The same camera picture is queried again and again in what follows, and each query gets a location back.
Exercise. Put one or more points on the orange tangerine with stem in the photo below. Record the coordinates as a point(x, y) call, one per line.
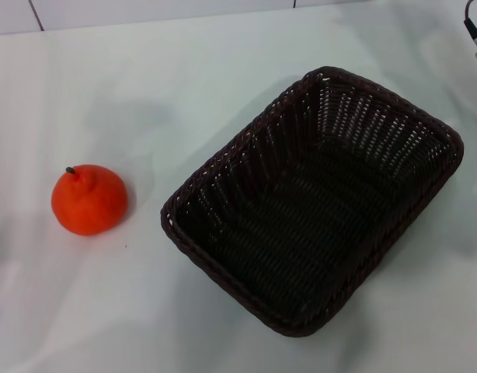
point(89, 202)

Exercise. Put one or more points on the white tablecloth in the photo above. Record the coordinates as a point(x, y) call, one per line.
point(106, 311)

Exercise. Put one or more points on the dark brown woven basket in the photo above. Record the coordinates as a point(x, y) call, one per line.
point(300, 217)

